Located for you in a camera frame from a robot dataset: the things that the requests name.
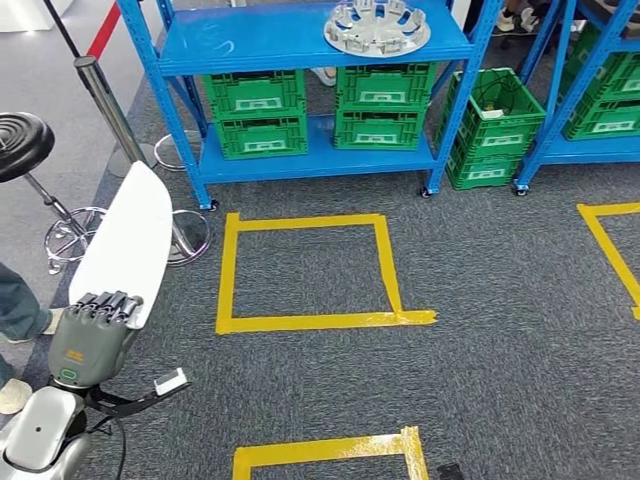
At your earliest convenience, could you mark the black barrier strap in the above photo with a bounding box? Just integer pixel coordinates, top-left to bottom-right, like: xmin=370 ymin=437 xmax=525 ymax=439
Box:
xmin=42 ymin=0 xmax=82 ymax=61

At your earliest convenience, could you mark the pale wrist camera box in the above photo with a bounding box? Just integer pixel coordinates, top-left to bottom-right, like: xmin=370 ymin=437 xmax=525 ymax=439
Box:
xmin=153 ymin=368 xmax=189 ymax=397

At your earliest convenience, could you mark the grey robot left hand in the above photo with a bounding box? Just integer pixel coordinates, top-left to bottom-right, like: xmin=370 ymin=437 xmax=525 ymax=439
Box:
xmin=48 ymin=291 xmax=144 ymax=390

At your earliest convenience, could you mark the grey wheel hubcap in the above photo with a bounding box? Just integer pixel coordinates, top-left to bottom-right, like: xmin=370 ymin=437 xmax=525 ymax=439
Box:
xmin=323 ymin=0 xmax=432 ymax=59

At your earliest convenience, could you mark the red barrier belt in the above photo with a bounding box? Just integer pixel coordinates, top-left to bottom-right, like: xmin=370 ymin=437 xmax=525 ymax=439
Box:
xmin=85 ymin=1 xmax=122 ymax=61

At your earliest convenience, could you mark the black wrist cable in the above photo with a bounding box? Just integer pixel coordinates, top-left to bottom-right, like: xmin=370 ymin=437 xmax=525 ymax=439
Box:
xmin=87 ymin=413 xmax=126 ymax=480

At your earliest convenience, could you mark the white display plinth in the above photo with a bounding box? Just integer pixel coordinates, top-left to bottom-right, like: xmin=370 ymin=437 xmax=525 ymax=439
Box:
xmin=0 ymin=0 xmax=73 ymax=33

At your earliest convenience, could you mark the black camera bracket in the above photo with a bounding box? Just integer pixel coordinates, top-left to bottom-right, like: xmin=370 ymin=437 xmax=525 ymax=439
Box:
xmin=85 ymin=380 xmax=191 ymax=419

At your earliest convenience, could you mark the white plastic body part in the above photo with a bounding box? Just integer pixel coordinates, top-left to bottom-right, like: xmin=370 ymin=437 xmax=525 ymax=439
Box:
xmin=68 ymin=160 xmax=174 ymax=331

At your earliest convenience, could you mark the chrome ring base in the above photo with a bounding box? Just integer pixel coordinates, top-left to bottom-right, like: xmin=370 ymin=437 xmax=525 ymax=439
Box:
xmin=153 ymin=130 xmax=204 ymax=172

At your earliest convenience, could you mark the black cable in crate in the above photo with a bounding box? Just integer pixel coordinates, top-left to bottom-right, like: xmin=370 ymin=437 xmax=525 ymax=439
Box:
xmin=475 ymin=72 xmax=516 ymax=111

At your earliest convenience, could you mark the blue steel shelf rack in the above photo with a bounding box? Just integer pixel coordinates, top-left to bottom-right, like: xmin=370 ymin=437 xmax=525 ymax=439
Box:
xmin=512 ymin=0 xmax=640 ymax=198
xmin=115 ymin=0 xmax=503 ymax=212

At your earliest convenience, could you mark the black stool chrome base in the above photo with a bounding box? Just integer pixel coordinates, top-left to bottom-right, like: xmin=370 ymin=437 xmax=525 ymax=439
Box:
xmin=0 ymin=111 xmax=109 ymax=276

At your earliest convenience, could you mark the chrome stanchion post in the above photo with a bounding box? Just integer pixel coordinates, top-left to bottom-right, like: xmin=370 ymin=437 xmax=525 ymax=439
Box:
xmin=73 ymin=55 xmax=212 ymax=268

